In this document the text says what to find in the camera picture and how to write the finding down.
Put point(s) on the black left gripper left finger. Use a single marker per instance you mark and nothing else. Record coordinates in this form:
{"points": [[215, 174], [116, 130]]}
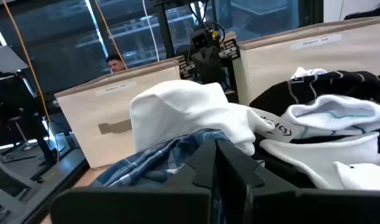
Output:
{"points": [[202, 174]]}

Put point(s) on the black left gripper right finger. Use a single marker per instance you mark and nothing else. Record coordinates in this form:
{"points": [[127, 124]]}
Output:
{"points": [[233, 186]]}

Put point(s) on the blue plaid shirt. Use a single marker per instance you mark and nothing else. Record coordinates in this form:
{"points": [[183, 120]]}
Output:
{"points": [[152, 165]]}

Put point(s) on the black sock white stripes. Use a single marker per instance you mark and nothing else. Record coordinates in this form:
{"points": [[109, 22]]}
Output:
{"points": [[326, 85]]}

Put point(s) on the white sock teal stripes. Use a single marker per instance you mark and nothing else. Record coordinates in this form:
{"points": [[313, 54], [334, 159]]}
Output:
{"points": [[332, 115]]}

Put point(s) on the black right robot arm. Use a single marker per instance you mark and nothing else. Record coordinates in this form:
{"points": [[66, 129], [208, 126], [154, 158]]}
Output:
{"points": [[230, 77]]}

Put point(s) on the white paper tag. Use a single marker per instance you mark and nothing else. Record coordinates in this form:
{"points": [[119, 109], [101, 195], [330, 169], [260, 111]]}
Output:
{"points": [[276, 126]]}

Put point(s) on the person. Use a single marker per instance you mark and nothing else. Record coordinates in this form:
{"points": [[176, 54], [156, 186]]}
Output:
{"points": [[115, 63]]}

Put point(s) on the beige fabric storage bin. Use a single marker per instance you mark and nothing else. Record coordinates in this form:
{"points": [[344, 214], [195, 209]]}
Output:
{"points": [[301, 62], [93, 124]]}

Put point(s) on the black equipment stand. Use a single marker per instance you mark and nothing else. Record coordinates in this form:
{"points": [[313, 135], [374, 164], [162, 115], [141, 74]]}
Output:
{"points": [[15, 102]]}

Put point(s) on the grey tilted panel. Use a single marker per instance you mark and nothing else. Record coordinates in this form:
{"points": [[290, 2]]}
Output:
{"points": [[6, 59]]}

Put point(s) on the black upright post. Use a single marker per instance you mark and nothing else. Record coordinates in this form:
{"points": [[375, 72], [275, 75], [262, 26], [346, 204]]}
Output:
{"points": [[164, 31]]}

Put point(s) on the black aluminium table frame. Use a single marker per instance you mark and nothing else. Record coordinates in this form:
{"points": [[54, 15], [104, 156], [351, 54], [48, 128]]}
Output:
{"points": [[59, 174]]}

